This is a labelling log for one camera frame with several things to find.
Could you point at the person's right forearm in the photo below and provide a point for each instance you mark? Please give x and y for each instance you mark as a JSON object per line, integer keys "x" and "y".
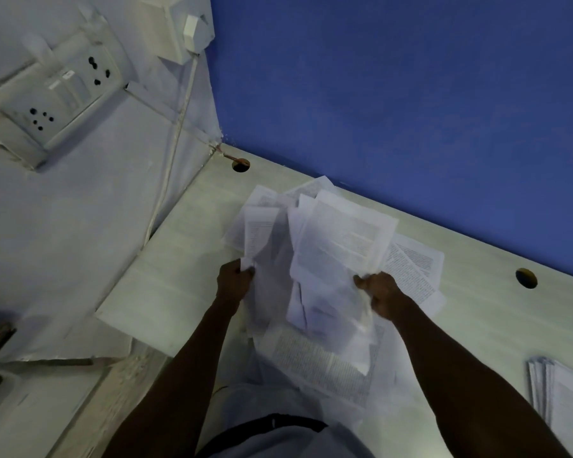
{"x": 468, "y": 391}

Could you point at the white shirt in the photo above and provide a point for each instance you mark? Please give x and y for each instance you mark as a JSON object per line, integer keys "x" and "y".
{"x": 248, "y": 405}

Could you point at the white wall socket panel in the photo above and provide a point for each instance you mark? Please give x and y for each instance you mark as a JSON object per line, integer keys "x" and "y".
{"x": 62, "y": 90}

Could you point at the neat stack of printed sheets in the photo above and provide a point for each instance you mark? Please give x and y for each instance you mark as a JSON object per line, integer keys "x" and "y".
{"x": 563, "y": 405}

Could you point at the person's right hand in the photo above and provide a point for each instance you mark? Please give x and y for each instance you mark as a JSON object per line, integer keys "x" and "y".
{"x": 384, "y": 295}

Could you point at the person's left hand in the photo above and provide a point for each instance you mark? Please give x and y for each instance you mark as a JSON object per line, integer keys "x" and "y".
{"x": 234, "y": 283}

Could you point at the person's left forearm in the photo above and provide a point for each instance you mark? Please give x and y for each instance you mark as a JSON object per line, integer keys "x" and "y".
{"x": 172, "y": 391}

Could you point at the printed paper bundle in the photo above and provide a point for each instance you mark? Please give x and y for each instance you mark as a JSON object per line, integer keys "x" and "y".
{"x": 339, "y": 238}

